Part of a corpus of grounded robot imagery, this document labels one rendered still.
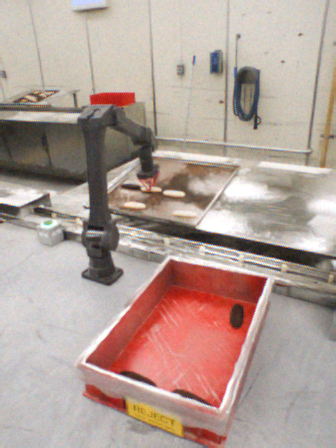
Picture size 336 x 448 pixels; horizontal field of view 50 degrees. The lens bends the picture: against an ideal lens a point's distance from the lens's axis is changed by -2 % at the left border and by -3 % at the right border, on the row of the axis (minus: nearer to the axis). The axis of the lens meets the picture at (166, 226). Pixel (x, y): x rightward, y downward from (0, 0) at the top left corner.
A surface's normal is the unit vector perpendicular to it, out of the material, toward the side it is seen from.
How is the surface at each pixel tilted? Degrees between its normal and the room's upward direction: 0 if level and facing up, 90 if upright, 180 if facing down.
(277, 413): 0
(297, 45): 90
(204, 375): 0
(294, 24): 90
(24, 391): 0
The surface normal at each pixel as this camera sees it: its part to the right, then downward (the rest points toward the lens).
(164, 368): -0.04, -0.90
